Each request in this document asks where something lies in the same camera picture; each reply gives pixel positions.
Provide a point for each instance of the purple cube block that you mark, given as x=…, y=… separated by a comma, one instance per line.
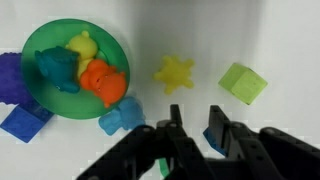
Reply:
x=10, y=80

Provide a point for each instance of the lime green cube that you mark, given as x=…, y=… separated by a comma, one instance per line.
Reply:
x=243, y=83

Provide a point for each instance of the yellow star toy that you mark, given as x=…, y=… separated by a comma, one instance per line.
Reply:
x=175, y=74

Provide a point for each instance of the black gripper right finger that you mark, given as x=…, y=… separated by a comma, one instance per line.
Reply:
x=253, y=150

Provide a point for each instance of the orange rubber animal toy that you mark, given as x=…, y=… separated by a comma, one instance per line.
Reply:
x=106, y=83

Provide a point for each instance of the blue cube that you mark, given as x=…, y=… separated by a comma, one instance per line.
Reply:
x=23, y=121
x=213, y=144

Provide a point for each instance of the green bowl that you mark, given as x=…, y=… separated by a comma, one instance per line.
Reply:
x=50, y=100

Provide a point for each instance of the light blue rubber animal toy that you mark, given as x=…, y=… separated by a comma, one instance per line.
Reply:
x=125, y=115

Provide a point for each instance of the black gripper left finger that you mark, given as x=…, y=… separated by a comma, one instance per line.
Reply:
x=173, y=140

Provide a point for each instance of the yellow rubber bear toy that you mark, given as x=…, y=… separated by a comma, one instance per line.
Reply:
x=83, y=46

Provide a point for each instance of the teal rubber animal toy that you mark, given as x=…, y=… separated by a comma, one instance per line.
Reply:
x=58, y=68

